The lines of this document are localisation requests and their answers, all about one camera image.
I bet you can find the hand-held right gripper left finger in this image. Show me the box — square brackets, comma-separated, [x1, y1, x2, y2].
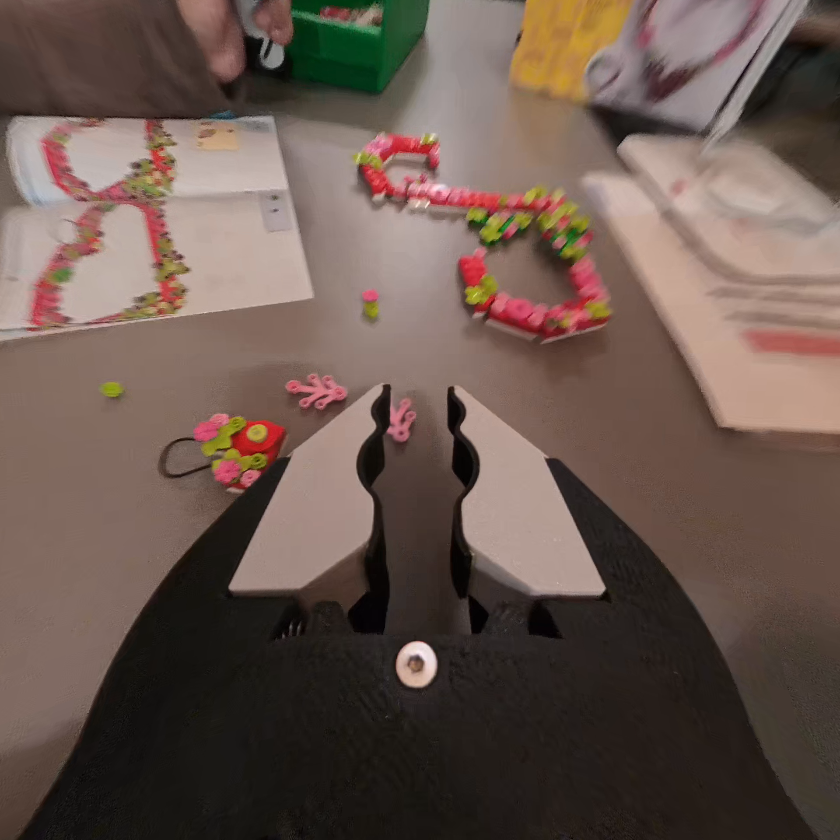
[228, 384, 392, 634]

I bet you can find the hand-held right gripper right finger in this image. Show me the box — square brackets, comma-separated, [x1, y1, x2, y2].
[446, 385, 606, 634]

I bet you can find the pile of loose lego pieces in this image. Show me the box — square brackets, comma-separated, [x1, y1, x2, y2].
[318, 2, 385, 28]

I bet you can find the red lego charm with loop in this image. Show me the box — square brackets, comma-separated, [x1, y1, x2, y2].
[157, 412, 288, 494]

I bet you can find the open lego instruction booklet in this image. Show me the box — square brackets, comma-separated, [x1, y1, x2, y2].
[0, 115, 315, 342]

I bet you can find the yellow lego set box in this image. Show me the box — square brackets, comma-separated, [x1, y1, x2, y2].
[508, 0, 811, 132]

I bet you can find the person's left hand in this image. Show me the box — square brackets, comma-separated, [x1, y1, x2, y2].
[177, 0, 294, 83]

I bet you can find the green plastic storage bin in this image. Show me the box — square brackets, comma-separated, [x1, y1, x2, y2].
[287, 0, 431, 94]

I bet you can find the person's brown clothing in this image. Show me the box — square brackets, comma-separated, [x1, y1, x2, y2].
[0, 0, 231, 118]

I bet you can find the clear plastic bag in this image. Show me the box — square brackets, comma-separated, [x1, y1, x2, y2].
[692, 139, 840, 232]

